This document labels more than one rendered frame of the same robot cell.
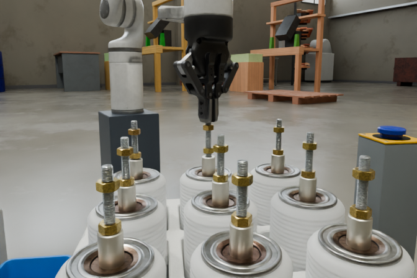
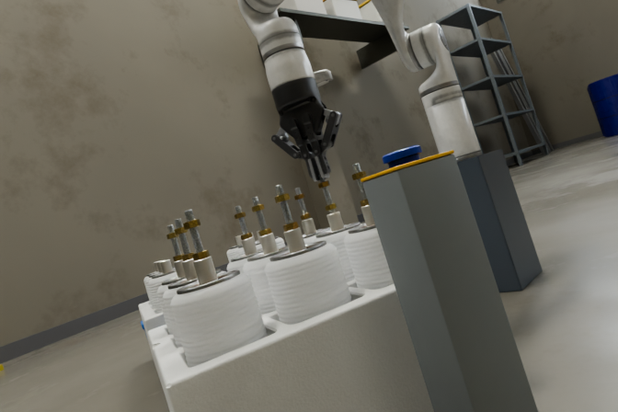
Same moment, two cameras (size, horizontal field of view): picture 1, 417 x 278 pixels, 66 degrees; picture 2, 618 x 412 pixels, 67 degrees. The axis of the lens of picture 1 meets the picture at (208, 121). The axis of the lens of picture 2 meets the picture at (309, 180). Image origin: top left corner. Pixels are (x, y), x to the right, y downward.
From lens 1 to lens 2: 78 cm
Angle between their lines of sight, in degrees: 75
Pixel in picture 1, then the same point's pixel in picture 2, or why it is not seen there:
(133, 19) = (428, 54)
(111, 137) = not seen: hidden behind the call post
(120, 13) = (409, 58)
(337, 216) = (275, 268)
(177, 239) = not seen: hidden behind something
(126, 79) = (437, 125)
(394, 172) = (383, 221)
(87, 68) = not seen: outside the picture
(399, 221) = (417, 299)
